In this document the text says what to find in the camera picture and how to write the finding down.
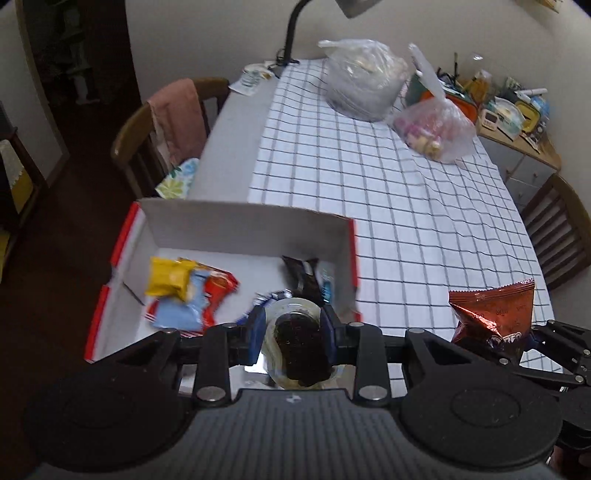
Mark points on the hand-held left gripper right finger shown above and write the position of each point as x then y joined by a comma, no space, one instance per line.
328,330

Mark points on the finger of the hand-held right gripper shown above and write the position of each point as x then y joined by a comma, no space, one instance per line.
563,337
554,376

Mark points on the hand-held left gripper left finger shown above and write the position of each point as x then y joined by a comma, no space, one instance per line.
256,332

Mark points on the clear dark cookie packet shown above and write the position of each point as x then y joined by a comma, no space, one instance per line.
298,341

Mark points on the dark blue snack packet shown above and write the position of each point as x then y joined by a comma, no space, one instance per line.
268,300

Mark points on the black snack packet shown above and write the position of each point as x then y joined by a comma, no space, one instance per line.
302,277

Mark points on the dark red chip bag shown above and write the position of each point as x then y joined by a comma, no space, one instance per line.
489,314

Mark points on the light blue snack packet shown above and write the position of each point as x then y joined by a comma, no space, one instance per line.
178,314

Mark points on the red and white cardboard box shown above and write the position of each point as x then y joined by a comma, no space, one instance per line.
244,230

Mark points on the bright yellow snack packet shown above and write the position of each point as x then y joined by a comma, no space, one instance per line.
166,277

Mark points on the large red snack packet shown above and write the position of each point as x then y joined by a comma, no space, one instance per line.
151,316

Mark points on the bare brown wooden chair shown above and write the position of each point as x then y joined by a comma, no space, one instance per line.
558,230

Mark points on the white checked tablecloth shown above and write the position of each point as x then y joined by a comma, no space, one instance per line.
392,194

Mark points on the white wooden cabinet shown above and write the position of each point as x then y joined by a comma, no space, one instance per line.
521,170

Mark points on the floral seat cushion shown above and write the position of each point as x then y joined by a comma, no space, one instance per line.
178,180

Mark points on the white wipes pack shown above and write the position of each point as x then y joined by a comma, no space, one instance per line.
508,117

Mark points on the small white clock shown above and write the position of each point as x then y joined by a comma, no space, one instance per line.
489,121

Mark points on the blue pack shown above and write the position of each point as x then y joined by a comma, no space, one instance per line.
542,108

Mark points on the pink cloth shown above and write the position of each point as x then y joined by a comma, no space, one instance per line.
178,115

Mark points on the pink plastic bag of sweets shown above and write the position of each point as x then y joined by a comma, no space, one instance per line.
434,124

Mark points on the wooden chair with cloth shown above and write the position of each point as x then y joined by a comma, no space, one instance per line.
134,134

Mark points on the large clear plastic bag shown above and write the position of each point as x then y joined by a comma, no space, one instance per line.
364,83

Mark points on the orange and green basket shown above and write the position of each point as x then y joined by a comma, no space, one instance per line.
418,90

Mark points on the orange drink bottle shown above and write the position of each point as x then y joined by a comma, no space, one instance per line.
480,83

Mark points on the yellow stool with lace cover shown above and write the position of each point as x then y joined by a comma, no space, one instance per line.
18,189

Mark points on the silver desk lamp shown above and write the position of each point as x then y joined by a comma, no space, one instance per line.
291,32

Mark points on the dark storage shelf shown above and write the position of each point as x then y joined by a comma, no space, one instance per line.
69,55

